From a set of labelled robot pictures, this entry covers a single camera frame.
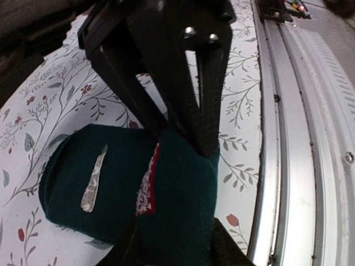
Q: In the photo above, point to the dark green sock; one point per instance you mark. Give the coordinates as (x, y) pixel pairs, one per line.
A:
(101, 179)

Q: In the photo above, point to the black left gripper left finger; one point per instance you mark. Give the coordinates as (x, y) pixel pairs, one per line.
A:
(126, 251)

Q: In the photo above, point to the floral tablecloth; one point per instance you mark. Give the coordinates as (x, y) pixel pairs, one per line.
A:
(64, 94)

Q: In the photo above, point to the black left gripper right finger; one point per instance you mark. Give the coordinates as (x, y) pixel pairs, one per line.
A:
(225, 251)

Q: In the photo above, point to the aluminium front rail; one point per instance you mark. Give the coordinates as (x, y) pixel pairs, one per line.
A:
(304, 212)

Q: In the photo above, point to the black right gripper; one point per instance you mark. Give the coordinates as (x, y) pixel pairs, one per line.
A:
(185, 48)

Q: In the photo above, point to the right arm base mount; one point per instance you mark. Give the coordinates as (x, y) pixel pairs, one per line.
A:
(281, 10)

